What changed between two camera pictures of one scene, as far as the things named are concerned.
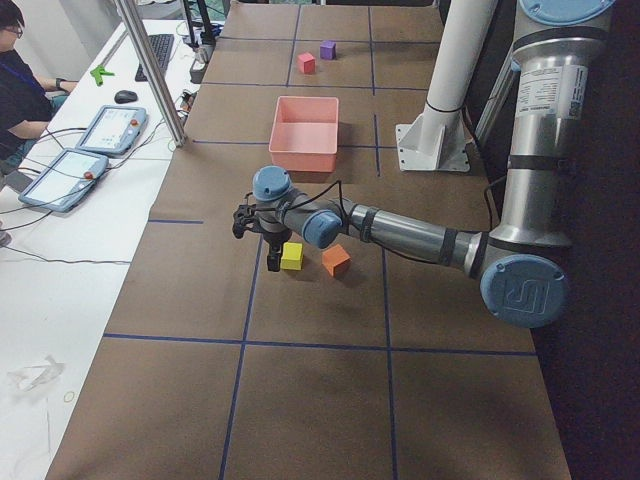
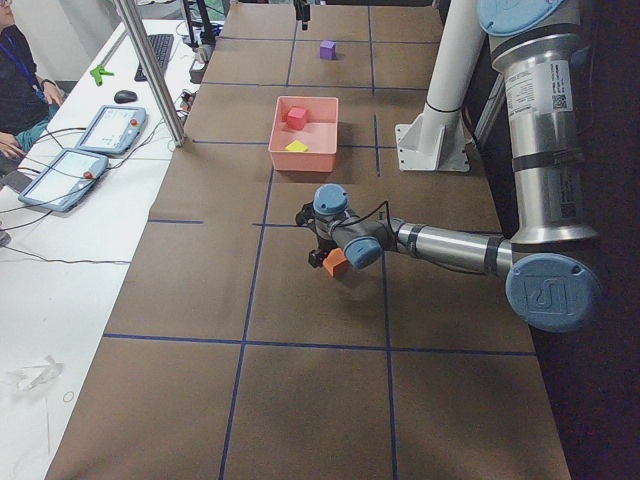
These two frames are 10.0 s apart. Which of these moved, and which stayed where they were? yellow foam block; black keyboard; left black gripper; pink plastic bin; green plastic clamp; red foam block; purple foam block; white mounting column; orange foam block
Moved: yellow foam block; red foam block; left black gripper
Stayed: orange foam block; green plastic clamp; purple foam block; white mounting column; black keyboard; pink plastic bin
